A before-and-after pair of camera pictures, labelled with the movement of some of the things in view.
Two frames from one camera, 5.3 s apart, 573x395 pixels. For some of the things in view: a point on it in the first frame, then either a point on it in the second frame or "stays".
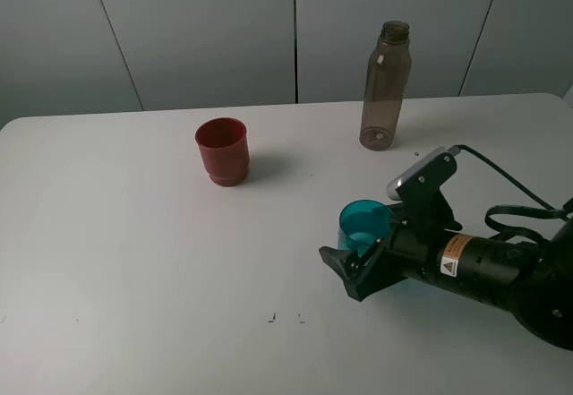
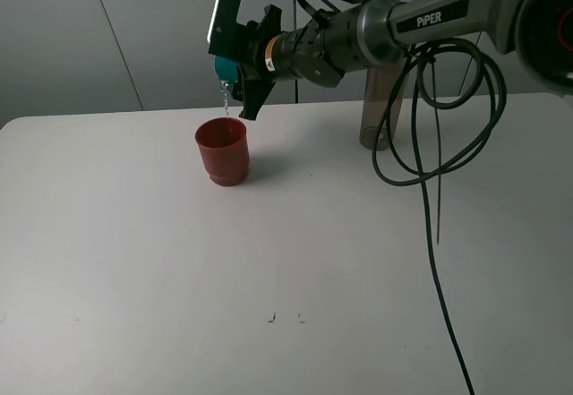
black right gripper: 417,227 to 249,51
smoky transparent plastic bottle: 389,72 stays
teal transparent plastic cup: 362,223 to 226,69
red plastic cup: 224,143 stays
